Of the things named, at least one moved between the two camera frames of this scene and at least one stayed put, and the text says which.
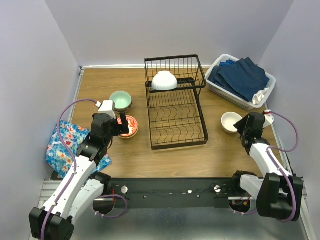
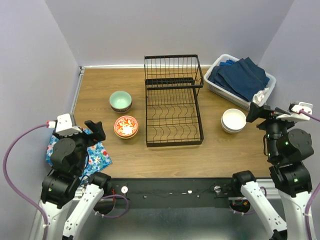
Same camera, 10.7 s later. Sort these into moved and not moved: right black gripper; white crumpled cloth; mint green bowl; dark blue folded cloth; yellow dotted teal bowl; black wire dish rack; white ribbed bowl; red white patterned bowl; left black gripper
Moved: right black gripper; left black gripper; white ribbed bowl
Not moved: dark blue folded cloth; black wire dish rack; yellow dotted teal bowl; red white patterned bowl; mint green bowl; white crumpled cloth
